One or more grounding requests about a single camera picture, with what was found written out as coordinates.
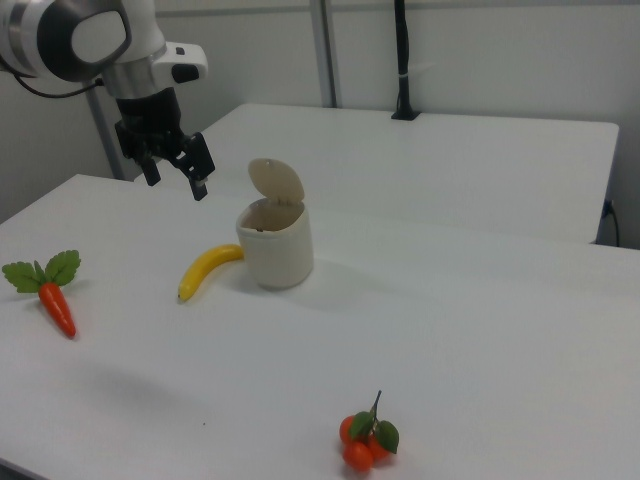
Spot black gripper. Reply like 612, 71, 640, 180
114, 86, 217, 203

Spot beige garbage bin lid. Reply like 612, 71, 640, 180
247, 157, 307, 206

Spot yellow toy banana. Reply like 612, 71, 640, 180
177, 243, 246, 304

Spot cream ceramic cup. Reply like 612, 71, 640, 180
235, 197, 315, 292

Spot orange toy carrot green leaves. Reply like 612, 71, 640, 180
1, 249, 82, 340

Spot black pole with base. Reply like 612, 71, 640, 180
390, 0, 422, 122

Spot toy tangerine bunch with leaves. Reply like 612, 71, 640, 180
339, 389, 401, 473

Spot grey metal partition post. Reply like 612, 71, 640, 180
308, 0, 345, 109
86, 88, 127, 181

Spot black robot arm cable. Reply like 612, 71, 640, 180
0, 54, 107, 99

